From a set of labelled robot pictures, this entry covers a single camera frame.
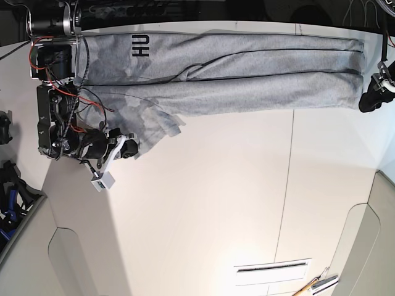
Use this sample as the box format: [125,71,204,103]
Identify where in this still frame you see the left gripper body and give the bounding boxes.
[372,61,394,93]

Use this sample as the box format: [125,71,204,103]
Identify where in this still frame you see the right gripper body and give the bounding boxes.
[78,128,138,173]

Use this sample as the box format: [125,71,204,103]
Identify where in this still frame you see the grey T-shirt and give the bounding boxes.
[77,33,365,154]

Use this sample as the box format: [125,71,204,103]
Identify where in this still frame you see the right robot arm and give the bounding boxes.
[25,1,138,173]

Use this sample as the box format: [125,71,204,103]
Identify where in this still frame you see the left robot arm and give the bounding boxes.
[359,1,394,113]

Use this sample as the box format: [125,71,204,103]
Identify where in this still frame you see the black device at left edge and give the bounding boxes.
[0,111,13,145]

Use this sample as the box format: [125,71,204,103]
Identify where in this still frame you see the blue and black equipment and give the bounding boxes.
[1,160,43,250]

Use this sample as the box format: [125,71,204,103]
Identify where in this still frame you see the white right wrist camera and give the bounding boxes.
[91,171,115,192]

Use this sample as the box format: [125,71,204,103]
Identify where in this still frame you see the white cable slot plate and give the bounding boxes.
[234,258,312,286]

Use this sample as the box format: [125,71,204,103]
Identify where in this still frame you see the wooden handled tool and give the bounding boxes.
[293,277,320,296]

